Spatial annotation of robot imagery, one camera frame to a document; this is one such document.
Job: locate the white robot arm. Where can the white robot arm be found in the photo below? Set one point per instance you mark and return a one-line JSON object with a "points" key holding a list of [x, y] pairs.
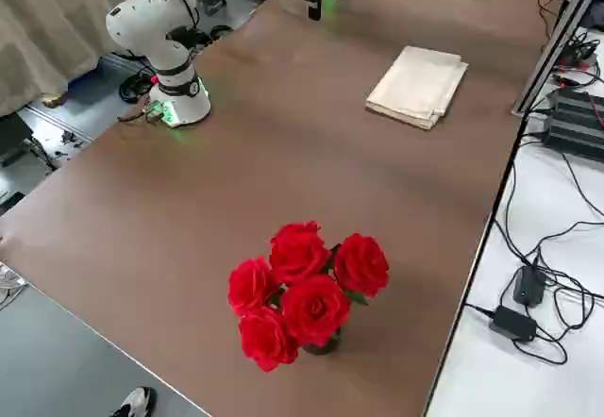
{"points": [[141, 25]]}

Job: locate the black rounded power adapter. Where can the black rounded power adapter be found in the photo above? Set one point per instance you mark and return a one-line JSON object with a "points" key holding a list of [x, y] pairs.
{"points": [[528, 287]]}

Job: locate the brown shoe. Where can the brown shoe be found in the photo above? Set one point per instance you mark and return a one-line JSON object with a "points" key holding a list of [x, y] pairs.
{"points": [[54, 100]]}

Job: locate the cream white tablecloth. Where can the cream white tablecloth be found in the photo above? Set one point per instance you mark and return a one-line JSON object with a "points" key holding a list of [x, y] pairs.
{"points": [[415, 87]]}

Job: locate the white side table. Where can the white side table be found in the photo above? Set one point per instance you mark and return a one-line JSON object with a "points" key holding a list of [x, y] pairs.
{"points": [[519, 388]]}

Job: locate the green rose leaf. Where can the green rose leaf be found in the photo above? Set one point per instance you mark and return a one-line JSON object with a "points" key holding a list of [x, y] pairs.
{"points": [[356, 296]]}

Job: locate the dark glass vase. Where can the dark glass vase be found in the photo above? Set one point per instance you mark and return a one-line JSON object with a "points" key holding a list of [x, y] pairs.
{"points": [[321, 348]]}

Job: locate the red artificial rose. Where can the red artificial rose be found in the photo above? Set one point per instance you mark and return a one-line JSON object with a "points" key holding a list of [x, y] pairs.
{"points": [[361, 266], [316, 311], [250, 287], [266, 339], [297, 252]]}

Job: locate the black ribbed power unit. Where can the black ribbed power unit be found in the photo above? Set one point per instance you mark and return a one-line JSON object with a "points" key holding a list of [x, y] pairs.
{"points": [[578, 122]]}

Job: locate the aluminium profile rail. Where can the aluminium profile rail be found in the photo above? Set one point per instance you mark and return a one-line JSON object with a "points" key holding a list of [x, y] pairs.
{"points": [[557, 44]]}

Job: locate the black floor box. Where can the black floor box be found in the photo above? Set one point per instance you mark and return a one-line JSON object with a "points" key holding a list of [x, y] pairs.
{"points": [[11, 136]]}

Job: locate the black flat power adapter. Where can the black flat power adapter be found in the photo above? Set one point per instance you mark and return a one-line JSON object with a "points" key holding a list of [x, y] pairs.
{"points": [[513, 323]]}

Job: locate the beige curtain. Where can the beige curtain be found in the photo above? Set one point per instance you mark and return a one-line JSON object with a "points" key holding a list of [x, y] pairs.
{"points": [[42, 25]]}

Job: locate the white and black sneaker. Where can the white and black sneaker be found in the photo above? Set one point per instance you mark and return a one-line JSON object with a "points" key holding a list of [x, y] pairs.
{"points": [[134, 403]]}

